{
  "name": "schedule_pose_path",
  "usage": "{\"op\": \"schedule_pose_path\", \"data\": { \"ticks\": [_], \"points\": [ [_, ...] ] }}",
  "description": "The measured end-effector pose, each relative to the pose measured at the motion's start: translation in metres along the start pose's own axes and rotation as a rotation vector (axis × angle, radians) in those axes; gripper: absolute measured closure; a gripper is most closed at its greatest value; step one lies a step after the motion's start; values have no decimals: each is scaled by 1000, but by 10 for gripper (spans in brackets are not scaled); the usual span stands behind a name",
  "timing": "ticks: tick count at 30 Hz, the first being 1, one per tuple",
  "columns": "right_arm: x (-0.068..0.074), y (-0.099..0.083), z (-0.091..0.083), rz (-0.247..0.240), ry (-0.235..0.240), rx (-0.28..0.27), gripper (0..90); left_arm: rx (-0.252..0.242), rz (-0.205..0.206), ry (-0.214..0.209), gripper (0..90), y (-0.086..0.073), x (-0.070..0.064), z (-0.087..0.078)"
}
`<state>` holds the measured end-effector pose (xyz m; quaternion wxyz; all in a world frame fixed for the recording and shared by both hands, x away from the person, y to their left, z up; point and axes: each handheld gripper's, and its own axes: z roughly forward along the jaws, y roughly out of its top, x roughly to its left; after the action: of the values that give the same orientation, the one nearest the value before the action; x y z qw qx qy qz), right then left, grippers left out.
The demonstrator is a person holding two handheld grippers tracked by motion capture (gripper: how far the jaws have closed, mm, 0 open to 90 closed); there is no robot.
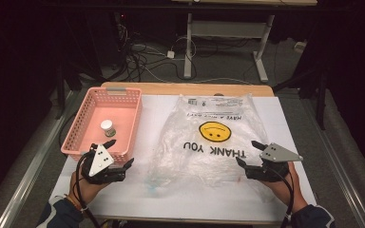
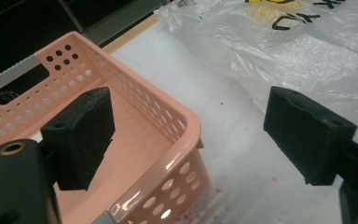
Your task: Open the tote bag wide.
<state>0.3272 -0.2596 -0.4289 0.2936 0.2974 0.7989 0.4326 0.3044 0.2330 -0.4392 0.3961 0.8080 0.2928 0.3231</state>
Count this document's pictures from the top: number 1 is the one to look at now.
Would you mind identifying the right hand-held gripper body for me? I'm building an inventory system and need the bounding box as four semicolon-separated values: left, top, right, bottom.
245;142;304;183

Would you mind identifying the person's left hand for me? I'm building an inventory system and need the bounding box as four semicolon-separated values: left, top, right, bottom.
68;170;110;207

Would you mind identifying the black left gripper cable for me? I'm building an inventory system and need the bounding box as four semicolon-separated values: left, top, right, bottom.
74;151;101;228

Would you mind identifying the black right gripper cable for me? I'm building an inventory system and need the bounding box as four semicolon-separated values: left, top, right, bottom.
274;169;297;228

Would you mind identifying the orange bracelet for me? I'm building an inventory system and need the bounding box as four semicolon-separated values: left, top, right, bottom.
64;194;84;213

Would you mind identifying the clear printed plastic bag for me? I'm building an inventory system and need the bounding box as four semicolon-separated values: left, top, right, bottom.
146;93;271;192

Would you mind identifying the tangle of black floor cables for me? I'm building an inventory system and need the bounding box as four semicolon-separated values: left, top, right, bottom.
115;15;199;84

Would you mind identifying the metal floor rail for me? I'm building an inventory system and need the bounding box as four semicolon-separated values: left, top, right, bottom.
308;104;365;228
0;89;81;228

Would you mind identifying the person's right hand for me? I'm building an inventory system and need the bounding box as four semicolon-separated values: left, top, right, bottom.
264;161;309;214

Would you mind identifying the pink plastic basket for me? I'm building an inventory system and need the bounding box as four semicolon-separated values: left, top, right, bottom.
60;86;144;164

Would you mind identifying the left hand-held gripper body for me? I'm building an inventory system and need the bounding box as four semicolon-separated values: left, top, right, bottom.
82;143;127;185

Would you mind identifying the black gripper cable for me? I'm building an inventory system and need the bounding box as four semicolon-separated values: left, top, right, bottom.
274;169;297;228
74;151;101;228

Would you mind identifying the small white-capped bottle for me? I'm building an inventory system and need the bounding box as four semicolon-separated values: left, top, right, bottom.
100;119;118;139

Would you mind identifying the white table mat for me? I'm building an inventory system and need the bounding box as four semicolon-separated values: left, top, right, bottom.
48;94;317;223

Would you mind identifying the wooden table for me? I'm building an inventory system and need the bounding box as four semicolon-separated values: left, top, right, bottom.
89;81;286;226

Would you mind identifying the white-legged desk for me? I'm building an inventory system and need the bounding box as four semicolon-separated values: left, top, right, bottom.
170;0;318;84

